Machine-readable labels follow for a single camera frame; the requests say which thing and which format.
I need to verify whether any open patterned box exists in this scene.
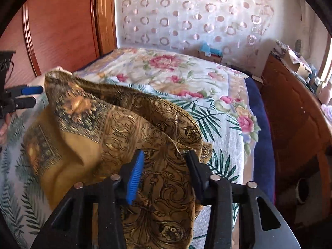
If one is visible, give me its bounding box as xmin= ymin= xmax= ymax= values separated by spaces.
xmin=275 ymin=40 xmax=313 ymax=76

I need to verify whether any golden patterned garment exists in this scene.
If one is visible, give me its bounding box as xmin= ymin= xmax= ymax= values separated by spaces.
xmin=23 ymin=67 xmax=214 ymax=249

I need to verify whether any navy blue bed sheet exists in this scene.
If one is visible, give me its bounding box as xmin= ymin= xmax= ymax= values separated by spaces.
xmin=244 ymin=77 xmax=276 ymax=203

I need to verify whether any pink bottle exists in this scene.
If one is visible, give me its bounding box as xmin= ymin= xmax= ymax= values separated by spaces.
xmin=321 ymin=86 xmax=332 ymax=104

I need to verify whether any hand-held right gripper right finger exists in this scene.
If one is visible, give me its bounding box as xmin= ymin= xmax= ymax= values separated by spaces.
xmin=183 ymin=150 xmax=301 ymax=249

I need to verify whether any white curtain with circles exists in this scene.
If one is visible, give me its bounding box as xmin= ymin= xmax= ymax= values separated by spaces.
xmin=115 ymin=0 xmax=276 ymax=71

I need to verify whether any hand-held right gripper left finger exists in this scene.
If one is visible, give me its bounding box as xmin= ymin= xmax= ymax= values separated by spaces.
xmin=31 ymin=149 xmax=145 ymax=249

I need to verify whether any small cardboard box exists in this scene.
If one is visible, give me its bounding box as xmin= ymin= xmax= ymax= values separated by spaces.
xmin=198 ymin=50 xmax=223 ymax=64

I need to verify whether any wooden headboard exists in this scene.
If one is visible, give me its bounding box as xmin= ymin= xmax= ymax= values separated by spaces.
xmin=0 ymin=0 xmax=118 ymax=89

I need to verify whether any round grey pot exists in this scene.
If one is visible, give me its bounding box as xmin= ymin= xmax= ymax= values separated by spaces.
xmin=296 ymin=178 xmax=311 ymax=203

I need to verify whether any pink floral blanket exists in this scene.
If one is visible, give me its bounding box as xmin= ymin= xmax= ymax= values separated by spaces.
xmin=75 ymin=47 xmax=261 ymax=159

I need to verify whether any wooden dresser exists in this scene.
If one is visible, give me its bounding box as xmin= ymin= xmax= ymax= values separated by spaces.
xmin=259 ymin=53 xmax=332 ymax=190

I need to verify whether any person's left hand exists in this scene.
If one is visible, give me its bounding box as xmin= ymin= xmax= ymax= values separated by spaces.
xmin=0 ymin=114 xmax=11 ymax=146

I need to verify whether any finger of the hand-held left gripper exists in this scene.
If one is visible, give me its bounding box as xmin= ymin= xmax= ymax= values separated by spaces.
xmin=7 ymin=85 xmax=44 ymax=96
xmin=11 ymin=96 xmax=36 ymax=110

